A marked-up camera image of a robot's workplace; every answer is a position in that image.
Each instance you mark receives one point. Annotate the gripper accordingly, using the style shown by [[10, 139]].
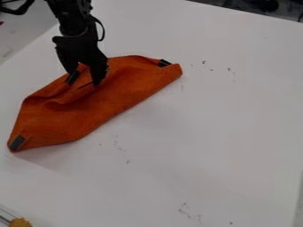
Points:
[[77, 44]]

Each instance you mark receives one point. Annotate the orange cloth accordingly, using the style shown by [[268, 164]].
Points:
[[98, 100]]

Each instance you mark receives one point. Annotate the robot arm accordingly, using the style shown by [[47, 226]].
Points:
[[67, 11]]

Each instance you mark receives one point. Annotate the yellow toy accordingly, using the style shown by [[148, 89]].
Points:
[[19, 223]]

